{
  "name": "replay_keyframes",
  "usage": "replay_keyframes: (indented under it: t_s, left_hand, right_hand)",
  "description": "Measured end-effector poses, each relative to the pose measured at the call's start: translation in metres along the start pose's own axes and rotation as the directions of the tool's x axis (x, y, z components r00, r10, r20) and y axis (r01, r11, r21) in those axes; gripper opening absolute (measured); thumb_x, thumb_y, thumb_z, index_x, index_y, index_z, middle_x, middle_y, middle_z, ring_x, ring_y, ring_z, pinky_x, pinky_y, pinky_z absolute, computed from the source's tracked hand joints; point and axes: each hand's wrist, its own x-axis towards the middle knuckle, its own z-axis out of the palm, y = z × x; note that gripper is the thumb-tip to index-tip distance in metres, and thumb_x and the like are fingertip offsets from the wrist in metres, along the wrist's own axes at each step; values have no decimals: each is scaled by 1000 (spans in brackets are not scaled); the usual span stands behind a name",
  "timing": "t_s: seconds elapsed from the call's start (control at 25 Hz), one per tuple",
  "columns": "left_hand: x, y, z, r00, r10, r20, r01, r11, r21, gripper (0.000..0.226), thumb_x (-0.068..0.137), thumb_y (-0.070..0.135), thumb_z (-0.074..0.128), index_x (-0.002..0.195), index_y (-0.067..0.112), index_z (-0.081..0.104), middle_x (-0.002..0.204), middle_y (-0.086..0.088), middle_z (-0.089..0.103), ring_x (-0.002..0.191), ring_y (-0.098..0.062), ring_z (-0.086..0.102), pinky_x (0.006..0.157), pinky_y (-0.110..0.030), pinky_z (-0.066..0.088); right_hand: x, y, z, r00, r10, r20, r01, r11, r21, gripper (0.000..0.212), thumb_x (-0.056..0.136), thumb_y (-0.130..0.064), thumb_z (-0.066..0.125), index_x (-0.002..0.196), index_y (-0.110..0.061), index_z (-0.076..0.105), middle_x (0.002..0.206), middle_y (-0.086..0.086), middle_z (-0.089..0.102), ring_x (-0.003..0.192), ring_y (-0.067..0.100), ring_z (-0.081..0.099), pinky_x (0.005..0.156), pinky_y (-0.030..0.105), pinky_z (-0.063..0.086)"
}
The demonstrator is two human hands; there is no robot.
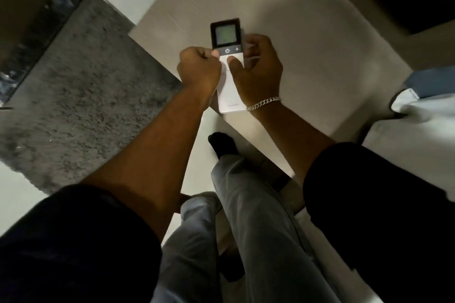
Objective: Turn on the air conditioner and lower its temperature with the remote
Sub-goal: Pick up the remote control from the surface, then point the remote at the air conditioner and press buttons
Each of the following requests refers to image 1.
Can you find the person's left hand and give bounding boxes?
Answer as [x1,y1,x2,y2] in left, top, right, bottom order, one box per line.
[177,46,223,99]

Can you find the person's right hand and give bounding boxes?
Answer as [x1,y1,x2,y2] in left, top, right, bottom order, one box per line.
[227,34,283,108]

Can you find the white remote control black screen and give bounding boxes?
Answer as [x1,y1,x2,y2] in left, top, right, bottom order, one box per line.
[210,18,249,114]

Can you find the person's right forearm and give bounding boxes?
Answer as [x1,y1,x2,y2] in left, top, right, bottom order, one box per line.
[249,98,337,188]

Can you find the person's left forearm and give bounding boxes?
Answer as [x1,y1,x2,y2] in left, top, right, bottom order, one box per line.
[81,83,214,239]

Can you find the black sock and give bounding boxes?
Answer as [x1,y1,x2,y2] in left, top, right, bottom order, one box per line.
[208,132,240,160]

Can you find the grey shaggy rug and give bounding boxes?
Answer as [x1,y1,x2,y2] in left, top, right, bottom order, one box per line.
[0,0,183,196]

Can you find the grey trousers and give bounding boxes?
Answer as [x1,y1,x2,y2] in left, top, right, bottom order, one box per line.
[153,154,342,303]

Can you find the dark wooden furniture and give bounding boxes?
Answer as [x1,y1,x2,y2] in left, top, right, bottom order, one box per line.
[0,0,109,110]

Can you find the white cushion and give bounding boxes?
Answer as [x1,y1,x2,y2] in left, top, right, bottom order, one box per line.
[362,88,455,202]

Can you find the blue cloth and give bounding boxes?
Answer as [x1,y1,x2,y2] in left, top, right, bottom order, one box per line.
[405,66,455,99]

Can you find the person's black right sleeve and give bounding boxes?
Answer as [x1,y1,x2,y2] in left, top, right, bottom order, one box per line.
[303,142,455,303]

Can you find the person's black sleeve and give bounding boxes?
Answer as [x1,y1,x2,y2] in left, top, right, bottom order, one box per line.
[0,183,163,303]
[303,142,455,303]

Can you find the person's black left sleeve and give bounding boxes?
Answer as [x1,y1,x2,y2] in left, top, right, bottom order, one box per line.
[0,183,163,303]

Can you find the silver chain bracelet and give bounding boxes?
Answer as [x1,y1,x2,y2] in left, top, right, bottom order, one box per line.
[246,96,282,112]

